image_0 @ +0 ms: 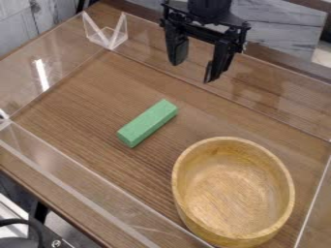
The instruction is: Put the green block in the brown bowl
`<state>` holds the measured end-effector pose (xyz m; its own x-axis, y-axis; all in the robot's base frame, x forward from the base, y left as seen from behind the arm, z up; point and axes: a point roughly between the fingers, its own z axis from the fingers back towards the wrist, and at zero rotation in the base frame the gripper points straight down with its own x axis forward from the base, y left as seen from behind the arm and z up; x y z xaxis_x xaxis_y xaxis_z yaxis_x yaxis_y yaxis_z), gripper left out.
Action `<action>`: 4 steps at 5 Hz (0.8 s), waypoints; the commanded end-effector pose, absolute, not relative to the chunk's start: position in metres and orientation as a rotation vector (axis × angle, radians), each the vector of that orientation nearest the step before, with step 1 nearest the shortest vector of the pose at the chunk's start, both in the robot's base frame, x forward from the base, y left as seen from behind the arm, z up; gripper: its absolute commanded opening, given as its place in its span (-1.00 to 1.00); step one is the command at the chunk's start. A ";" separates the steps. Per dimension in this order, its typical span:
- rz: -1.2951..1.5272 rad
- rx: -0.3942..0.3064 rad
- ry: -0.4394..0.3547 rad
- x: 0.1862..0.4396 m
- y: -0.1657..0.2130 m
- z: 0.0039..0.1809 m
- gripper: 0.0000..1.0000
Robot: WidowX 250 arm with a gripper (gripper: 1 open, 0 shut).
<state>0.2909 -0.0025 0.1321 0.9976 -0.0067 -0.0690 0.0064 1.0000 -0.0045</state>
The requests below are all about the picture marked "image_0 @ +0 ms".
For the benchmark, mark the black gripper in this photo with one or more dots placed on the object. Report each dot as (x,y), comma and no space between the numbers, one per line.
(208,21)

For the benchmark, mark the green rectangular block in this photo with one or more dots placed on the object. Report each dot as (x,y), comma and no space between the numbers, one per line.
(147,123)

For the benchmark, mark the brown wooden bowl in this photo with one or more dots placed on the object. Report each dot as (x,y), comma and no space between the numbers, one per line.
(234,192)

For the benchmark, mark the black table leg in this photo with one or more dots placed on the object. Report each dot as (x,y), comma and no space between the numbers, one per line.
(39,212)

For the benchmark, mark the clear acrylic tray wall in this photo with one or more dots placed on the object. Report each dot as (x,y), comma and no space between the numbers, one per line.
(70,93)

